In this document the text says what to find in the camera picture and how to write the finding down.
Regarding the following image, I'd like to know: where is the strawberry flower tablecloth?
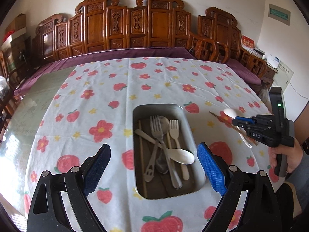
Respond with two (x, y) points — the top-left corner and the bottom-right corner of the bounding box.
(24, 57), (283, 231)

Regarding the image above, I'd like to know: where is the purple sofa cushion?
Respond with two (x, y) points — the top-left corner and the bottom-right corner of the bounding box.
(14, 47), (194, 97)

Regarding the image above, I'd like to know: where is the stainless steel fork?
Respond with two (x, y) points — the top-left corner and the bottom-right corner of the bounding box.
(150, 116), (182, 189)

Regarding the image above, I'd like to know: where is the person's right hand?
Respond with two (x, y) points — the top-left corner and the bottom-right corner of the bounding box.
(268, 138), (304, 173)

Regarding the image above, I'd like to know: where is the dark brown wooden chopstick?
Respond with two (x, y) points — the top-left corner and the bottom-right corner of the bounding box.
(209, 112), (258, 146)

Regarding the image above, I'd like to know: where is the white plastic soup spoon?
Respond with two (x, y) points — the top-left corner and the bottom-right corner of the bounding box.
(223, 107), (254, 148)

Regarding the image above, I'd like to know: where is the carved wooden armchair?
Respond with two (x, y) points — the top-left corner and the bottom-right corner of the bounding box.
(197, 7), (267, 79)

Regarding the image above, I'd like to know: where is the grey metal utensil tray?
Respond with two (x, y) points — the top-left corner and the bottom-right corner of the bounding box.
(132, 104), (206, 200)

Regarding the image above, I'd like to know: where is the light bamboo chopstick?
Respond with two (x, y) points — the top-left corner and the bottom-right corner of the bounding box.
(138, 120), (148, 199)

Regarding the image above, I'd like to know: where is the carved wooden long sofa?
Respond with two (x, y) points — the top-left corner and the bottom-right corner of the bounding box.
(31, 0), (230, 65)

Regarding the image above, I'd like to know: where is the cream plastic fork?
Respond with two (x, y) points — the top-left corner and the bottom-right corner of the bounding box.
(169, 119), (190, 181)

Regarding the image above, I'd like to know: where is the red greeting card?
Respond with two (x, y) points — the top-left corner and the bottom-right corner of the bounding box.
(241, 34), (255, 50)

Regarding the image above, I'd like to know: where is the wooden side table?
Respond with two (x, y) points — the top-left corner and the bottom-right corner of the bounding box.
(261, 64), (278, 89)

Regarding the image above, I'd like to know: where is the stainless steel spoon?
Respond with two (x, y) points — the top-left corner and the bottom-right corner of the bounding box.
(155, 115), (170, 175)

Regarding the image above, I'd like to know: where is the cream plastic spoon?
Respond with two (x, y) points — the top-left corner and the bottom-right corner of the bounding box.
(134, 129), (195, 165)

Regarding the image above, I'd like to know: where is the purple armchair cushion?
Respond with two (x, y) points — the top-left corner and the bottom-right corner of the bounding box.
(227, 59), (261, 85)

